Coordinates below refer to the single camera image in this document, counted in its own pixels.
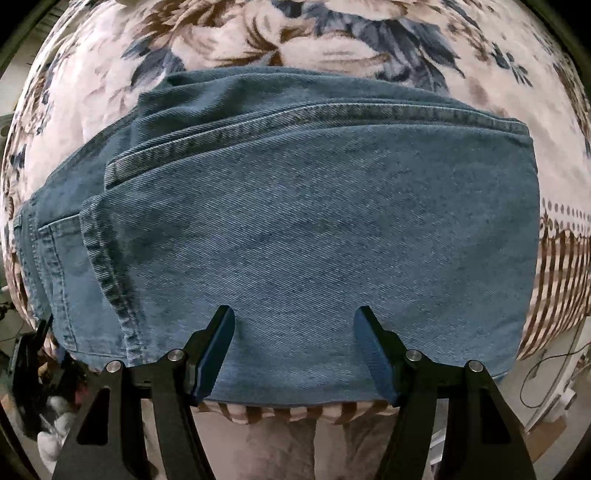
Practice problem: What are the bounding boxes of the black cable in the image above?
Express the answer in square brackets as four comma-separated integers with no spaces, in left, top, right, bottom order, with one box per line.
[519,342,591,409]

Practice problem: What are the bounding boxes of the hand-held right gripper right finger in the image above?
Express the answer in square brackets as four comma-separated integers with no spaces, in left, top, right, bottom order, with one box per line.
[353,305,539,480]

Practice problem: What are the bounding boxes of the blue denim pants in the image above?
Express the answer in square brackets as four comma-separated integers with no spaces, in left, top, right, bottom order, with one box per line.
[13,67,542,407]

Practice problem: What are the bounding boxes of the person's pink clothing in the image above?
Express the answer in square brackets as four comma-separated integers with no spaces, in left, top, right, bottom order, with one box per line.
[141,401,407,480]

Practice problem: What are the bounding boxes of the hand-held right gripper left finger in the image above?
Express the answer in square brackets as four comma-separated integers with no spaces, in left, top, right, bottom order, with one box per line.
[51,305,236,480]

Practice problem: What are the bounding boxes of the floral bedspread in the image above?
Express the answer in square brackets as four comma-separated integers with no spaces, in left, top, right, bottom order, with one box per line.
[0,0,591,426]

